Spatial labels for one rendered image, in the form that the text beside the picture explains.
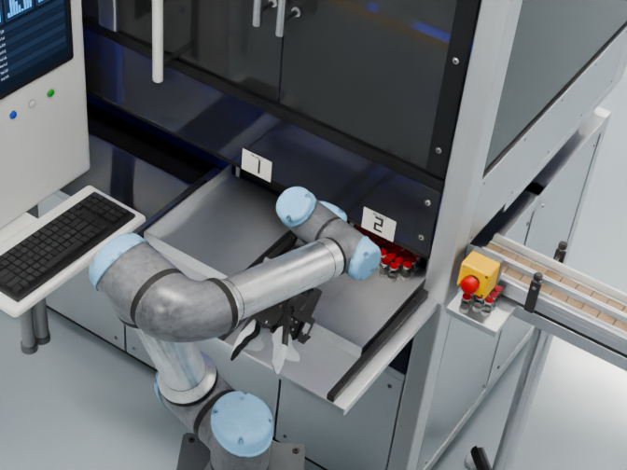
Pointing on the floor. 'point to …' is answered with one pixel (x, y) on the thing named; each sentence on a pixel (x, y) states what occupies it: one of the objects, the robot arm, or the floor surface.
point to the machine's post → (455, 218)
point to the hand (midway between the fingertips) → (249, 366)
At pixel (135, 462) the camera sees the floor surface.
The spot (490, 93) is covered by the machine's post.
